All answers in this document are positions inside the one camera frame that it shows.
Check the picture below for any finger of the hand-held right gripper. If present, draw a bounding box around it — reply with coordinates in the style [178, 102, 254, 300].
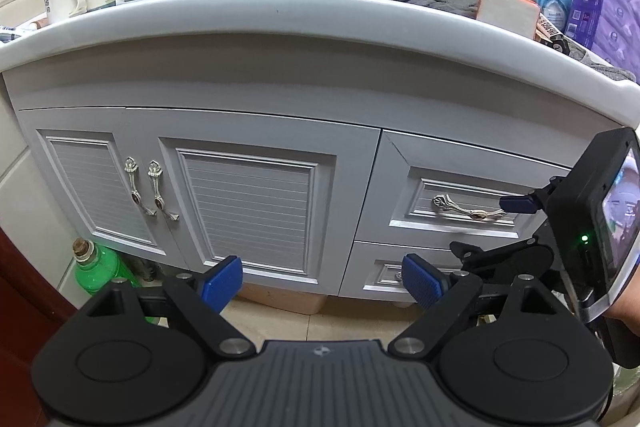
[449, 240, 532, 273]
[498, 176, 569, 216]

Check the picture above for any wide grey cabinet door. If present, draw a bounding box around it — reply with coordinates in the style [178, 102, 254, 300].
[125, 108, 385, 299]

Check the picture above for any orange tissue pack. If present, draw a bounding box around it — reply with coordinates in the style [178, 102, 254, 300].
[474, 0, 544, 40]

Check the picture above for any silver ornate drawer handle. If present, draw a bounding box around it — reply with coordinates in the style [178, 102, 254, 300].
[432, 194, 507, 223]

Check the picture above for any green plastic bottle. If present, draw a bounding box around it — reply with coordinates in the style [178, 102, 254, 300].
[73, 239, 137, 299]

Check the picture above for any grey cloth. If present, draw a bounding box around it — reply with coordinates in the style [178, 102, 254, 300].
[564, 41, 638, 84]

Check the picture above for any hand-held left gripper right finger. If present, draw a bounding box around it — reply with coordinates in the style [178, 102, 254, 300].
[387, 253, 559, 359]

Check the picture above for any toothpaste tube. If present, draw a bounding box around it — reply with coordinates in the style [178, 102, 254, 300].
[0, 19, 52, 46]

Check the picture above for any purple tissue multipack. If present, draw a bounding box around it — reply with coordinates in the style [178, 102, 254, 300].
[564, 0, 640, 72]

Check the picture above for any narrow grey cabinet door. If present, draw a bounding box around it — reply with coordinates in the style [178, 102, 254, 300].
[17, 107, 170, 266]

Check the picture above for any small grey drawer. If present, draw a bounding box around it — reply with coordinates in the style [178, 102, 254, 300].
[339, 241, 483, 309]

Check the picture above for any dark printed packet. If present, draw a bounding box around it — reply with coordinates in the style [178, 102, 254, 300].
[534, 14, 569, 54]

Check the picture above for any silver ornate door handle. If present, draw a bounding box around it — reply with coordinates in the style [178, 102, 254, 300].
[124, 157, 152, 218]
[147, 160, 181, 224]

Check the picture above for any grey vanity cabinet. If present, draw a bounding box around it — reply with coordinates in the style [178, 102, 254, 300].
[2, 68, 601, 309]

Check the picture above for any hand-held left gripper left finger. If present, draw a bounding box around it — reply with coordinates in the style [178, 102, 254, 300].
[86, 255, 259, 359]

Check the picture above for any person's right forearm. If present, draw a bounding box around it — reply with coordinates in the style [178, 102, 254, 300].
[606, 279, 640, 324]

